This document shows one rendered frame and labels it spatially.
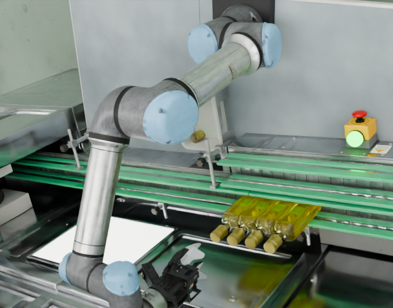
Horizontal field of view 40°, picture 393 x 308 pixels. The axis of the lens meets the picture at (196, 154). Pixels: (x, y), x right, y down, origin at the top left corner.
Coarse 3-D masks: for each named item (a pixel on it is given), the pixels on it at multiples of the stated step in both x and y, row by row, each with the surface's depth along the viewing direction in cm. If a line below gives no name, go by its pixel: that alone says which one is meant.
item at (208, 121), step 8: (208, 104) 187; (200, 112) 190; (208, 112) 188; (216, 112) 178; (200, 120) 192; (208, 120) 190; (216, 120) 178; (200, 128) 193; (208, 128) 191; (216, 128) 180; (208, 136) 193; (216, 136) 190; (184, 144) 191; (192, 144) 191; (200, 144) 190; (216, 144) 187
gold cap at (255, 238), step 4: (252, 232) 149; (256, 232) 149; (260, 232) 149; (248, 236) 148; (252, 236) 147; (256, 236) 147; (260, 236) 148; (248, 240) 147; (252, 240) 146; (256, 240) 147; (260, 240) 148; (248, 244) 148; (252, 244) 147; (256, 244) 147; (252, 248) 147
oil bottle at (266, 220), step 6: (276, 204) 159; (282, 204) 159; (288, 204) 159; (270, 210) 157; (276, 210) 156; (282, 210) 156; (258, 216) 155; (264, 216) 154; (270, 216) 153; (276, 216) 153; (258, 222) 153; (264, 222) 152; (270, 222) 151; (264, 228) 151; (270, 228) 151; (270, 234) 152
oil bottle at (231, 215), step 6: (240, 198) 168; (246, 198) 167; (252, 198) 166; (258, 198) 167; (234, 204) 165; (240, 204) 164; (246, 204) 163; (228, 210) 162; (234, 210) 161; (240, 210) 160; (222, 216) 160; (228, 216) 159; (234, 216) 158; (222, 222) 160; (234, 222) 158; (234, 228) 158
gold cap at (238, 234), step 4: (232, 232) 152; (236, 232) 151; (240, 232) 152; (228, 236) 151; (232, 236) 150; (236, 236) 150; (240, 236) 151; (244, 236) 153; (228, 240) 151; (232, 240) 150; (236, 240) 150; (240, 240) 151; (232, 244) 151; (236, 244) 150
